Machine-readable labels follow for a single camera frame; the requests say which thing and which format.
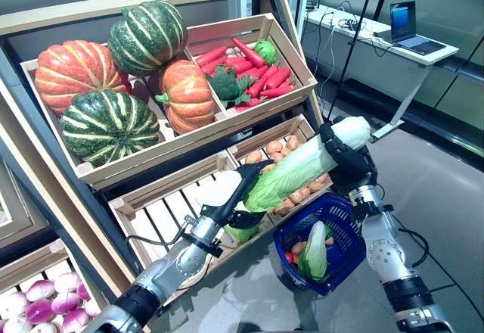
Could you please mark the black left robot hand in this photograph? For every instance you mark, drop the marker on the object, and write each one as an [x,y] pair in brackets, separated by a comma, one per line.
[227,200]

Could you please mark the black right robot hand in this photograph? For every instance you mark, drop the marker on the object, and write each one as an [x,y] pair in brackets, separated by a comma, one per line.
[355,170]

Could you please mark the napa cabbage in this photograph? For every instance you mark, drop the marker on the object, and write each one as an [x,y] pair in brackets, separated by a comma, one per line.
[287,178]
[314,253]

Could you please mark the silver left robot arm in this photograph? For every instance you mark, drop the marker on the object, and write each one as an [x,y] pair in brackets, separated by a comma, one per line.
[177,265]

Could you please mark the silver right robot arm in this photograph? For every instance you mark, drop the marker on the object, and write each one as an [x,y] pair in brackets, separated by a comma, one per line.
[385,253]

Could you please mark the blue plastic shopping basket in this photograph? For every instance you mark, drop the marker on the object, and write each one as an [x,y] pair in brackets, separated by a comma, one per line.
[340,234]

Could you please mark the dark purple eggplant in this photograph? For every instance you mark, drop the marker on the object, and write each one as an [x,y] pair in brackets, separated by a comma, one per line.
[288,240]

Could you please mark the wooden potato crate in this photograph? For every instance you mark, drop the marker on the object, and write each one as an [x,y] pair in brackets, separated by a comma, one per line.
[264,136]

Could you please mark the empty slatted wooden crate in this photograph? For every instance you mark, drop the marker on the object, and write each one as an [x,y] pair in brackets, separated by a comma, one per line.
[151,215]

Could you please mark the small red vegetable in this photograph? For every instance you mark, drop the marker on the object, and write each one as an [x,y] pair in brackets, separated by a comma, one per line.
[289,257]

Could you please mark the wooden pumpkin crate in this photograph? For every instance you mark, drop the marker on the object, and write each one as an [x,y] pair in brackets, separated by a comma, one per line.
[151,159]

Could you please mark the red carrot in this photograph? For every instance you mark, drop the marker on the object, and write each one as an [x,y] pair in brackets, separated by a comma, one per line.
[242,67]
[278,91]
[261,83]
[247,103]
[279,78]
[213,65]
[247,52]
[211,56]

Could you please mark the wooden carrot crate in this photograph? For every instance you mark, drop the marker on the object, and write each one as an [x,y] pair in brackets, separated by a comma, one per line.
[272,103]

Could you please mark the small orange pumpkin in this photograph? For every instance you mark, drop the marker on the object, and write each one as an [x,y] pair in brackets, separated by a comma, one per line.
[187,94]

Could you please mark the dark green leafy broccoli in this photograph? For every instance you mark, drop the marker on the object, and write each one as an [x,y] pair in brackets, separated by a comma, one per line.
[227,83]

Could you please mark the black tripod stand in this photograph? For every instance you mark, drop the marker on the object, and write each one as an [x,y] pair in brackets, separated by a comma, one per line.
[352,45]

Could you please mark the green striped pumpkin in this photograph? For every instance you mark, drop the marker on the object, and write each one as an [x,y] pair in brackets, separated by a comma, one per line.
[147,38]
[109,128]

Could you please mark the light green bell pepper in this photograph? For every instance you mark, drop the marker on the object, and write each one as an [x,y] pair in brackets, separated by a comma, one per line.
[266,51]

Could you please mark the open grey laptop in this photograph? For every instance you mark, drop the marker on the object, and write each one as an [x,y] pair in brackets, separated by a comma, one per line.
[402,20]

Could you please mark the purple white turnip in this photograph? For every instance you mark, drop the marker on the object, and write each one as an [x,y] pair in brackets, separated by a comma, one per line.
[66,302]
[83,291]
[17,325]
[92,308]
[67,282]
[13,304]
[75,319]
[39,290]
[39,310]
[44,328]

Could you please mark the large orange pumpkin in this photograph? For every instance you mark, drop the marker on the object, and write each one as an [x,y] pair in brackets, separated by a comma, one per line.
[72,72]

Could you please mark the dark wooden crate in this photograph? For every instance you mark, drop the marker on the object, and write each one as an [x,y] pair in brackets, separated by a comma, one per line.
[15,212]

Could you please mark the wooden display shelf rack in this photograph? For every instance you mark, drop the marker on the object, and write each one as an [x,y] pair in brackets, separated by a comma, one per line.
[113,12]

